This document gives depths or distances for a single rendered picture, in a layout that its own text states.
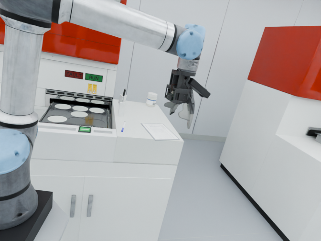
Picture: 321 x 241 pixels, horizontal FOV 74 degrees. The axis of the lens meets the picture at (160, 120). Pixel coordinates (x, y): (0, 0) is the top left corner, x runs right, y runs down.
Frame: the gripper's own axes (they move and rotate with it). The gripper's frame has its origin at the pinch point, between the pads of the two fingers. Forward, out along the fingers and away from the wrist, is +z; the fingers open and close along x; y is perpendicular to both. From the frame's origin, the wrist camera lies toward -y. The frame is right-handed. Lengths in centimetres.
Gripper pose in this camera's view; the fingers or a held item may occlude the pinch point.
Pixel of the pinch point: (180, 121)
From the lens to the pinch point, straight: 85.8
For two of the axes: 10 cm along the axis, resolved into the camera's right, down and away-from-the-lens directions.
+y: -8.9, -0.1, -4.5
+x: 4.2, 3.7, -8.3
